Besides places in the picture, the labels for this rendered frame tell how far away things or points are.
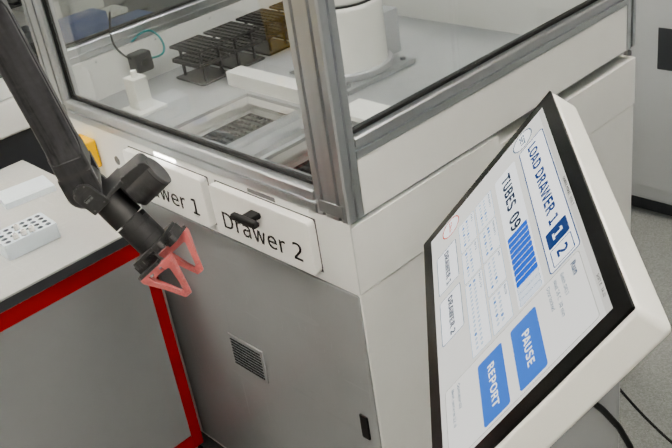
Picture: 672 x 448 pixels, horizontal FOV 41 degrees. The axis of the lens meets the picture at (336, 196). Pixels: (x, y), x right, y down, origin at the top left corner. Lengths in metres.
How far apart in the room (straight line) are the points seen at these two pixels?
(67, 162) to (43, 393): 0.77
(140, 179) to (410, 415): 0.74
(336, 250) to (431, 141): 0.26
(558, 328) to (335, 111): 0.62
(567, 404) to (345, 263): 0.74
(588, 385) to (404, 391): 0.93
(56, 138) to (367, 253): 0.55
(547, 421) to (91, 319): 1.35
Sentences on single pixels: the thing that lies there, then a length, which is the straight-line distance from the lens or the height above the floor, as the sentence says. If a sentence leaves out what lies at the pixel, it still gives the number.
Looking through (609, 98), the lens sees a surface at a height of 0.86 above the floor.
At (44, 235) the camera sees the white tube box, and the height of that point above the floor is 0.78.
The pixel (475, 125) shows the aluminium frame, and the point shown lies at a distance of 1.72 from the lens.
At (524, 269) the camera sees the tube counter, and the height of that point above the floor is 1.11.
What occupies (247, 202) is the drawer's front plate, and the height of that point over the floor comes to 0.92.
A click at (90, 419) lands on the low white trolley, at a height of 0.36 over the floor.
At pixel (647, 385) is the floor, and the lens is 2.62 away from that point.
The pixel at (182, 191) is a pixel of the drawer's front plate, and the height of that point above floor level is 0.88.
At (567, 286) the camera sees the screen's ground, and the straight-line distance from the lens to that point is 0.96.
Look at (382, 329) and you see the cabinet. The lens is 1.67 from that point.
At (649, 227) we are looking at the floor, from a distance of 3.29.
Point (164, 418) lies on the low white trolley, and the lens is 2.33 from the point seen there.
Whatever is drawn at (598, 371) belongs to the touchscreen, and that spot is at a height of 1.13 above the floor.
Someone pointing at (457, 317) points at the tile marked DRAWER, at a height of 1.01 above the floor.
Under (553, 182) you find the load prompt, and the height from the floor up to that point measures 1.17.
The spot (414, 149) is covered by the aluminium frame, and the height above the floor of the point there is 1.01.
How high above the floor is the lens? 1.70
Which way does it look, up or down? 28 degrees down
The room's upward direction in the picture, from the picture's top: 9 degrees counter-clockwise
